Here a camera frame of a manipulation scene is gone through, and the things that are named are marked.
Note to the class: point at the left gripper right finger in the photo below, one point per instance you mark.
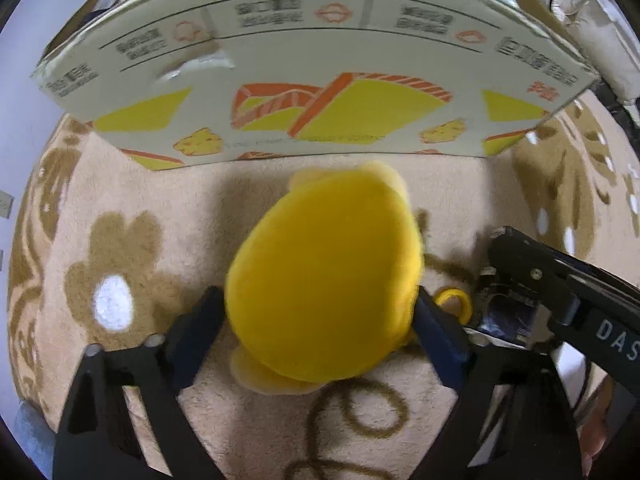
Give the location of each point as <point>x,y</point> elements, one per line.
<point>512,418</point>

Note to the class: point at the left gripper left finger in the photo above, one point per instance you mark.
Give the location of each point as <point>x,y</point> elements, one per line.
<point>96,438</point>

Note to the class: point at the yellow round plush toy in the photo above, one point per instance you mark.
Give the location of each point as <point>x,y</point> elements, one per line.
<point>324,286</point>

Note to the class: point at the person's right hand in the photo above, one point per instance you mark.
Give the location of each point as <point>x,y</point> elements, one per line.
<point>595,431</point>

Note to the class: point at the blue cloth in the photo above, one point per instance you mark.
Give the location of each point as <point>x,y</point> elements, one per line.
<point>35,436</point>

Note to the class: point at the beige patterned carpet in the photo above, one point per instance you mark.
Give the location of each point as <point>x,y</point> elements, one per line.
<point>108,252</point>

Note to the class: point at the cream hanging coat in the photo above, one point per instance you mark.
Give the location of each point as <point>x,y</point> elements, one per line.
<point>603,32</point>

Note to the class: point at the open cardboard box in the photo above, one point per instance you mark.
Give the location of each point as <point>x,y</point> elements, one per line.
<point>176,83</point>

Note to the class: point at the wall socket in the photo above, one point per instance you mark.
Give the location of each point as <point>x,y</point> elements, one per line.
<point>6,203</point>

